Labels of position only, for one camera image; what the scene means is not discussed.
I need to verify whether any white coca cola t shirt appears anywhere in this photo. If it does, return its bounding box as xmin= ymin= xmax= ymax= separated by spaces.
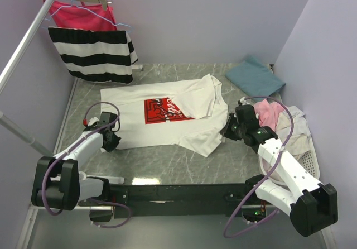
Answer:
xmin=100 ymin=74 xmax=228 ymax=157

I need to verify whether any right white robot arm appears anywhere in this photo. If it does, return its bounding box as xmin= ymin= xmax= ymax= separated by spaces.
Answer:
xmin=221 ymin=104 xmax=338 ymax=237

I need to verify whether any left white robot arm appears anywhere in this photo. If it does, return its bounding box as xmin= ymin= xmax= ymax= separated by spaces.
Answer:
xmin=31 ymin=112 xmax=120 ymax=215

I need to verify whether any pile of white clothes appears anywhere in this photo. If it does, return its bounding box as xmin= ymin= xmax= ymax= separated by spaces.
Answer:
xmin=254 ymin=100 xmax=311 ymax=162

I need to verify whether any white rack foot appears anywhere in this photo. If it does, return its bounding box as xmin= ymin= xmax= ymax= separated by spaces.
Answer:
xmin=78 ymin=171 xmax=125 ymax=185

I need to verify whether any folded blue t shirt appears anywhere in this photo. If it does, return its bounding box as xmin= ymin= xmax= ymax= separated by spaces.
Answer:
xmin=225 ymin=55 xmax=286 ymax=97

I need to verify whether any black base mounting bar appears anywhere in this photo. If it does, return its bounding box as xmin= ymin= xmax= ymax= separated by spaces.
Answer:
xmin=78 ymin=182 xmax=279 ymax=222

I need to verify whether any white laundry basket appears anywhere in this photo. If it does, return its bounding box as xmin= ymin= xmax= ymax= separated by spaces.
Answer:
xmin=258 ymin=139 xmax=320 ymax=188

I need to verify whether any black and white striped garment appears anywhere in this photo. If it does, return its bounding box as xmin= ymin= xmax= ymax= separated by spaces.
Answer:
xmin=48 ymin=27 xmax=138 ymax=84

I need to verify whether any silver clothes rack pole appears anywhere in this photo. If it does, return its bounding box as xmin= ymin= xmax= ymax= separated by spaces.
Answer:
xmin=1 ymin=0 xmax=54 ymax=156

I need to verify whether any pink red garment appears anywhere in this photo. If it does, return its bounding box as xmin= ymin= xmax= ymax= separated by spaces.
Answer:
xmin=49 ymin=1 xmax=117 ymax=31

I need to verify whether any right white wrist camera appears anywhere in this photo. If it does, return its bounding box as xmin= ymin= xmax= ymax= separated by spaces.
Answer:
xmin=238 ymin=97 xmax=249 ymax=106

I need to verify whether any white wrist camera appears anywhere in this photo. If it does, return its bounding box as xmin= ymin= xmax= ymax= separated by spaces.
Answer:
xmin=83 ymin=117 xmax=99 ymax=127
xmin=238 ymin=97 xmax=249 ymax=106

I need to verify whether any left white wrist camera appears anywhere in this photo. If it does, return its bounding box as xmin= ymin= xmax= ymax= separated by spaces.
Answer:
xmin=83 ymin=117 xmax=99 ymax=127

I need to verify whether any light blue wire hanger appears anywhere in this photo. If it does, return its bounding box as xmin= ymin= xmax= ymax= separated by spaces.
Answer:
xmin=45 ymin=0 xmax=131 ymax=31

